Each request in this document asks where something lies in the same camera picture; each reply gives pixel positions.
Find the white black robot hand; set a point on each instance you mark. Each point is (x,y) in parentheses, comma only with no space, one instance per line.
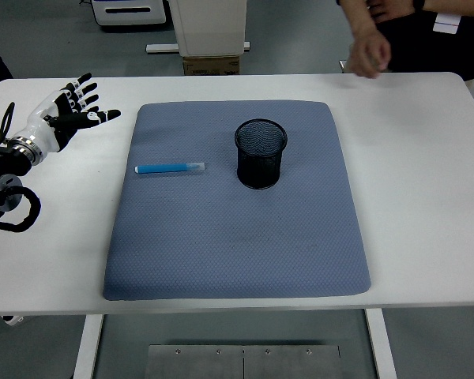
(43,120)

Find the person's hand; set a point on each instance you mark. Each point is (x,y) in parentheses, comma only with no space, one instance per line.
(369,53)

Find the blue marker with clear cap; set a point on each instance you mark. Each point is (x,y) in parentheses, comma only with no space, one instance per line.
(162,168)

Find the person's forearm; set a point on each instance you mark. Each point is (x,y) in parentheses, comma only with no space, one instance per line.
(357,16)

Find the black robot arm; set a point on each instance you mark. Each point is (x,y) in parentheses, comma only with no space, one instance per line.
(4,160)

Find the black mesh pen holder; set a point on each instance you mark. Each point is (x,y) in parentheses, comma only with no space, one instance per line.
(258,169)

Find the small grey floor plate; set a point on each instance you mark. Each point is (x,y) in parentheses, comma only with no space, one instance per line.
(343,66)

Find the person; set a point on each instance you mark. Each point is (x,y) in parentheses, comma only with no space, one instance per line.
(418,43)

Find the white floor foot bar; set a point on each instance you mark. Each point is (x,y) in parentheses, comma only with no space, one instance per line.
(162,48)

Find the white appliance with black slot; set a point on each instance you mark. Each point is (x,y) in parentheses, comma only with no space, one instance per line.
(130,10)

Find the brown cardboard box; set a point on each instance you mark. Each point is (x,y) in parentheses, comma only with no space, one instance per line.
(211,65)

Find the small white black object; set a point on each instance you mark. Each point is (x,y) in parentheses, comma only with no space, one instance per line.
(12,320)

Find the blue-grey textured mat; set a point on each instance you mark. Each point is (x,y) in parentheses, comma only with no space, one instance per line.
(237,237)

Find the white table leg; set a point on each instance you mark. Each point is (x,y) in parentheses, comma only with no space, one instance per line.
(381,343)
(87,347)

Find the grey metal plate with screws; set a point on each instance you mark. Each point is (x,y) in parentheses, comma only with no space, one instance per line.
(292,363)
(193,363)

